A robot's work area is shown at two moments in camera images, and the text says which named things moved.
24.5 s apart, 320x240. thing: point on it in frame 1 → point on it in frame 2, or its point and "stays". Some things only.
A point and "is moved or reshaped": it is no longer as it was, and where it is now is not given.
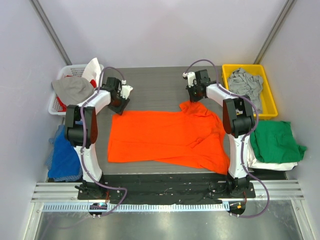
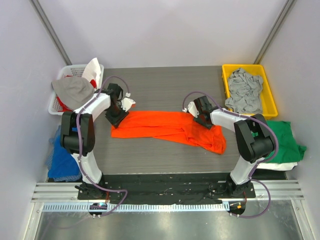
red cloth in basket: x=63 y=106 stays
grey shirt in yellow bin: x=241 y=83 stays
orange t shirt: x=194 y=135 is moved or reshaped
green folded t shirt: x=273 y=142 stays
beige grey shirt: x=72 y=90 stays
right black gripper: x=195 y=95 → x=204 y=121
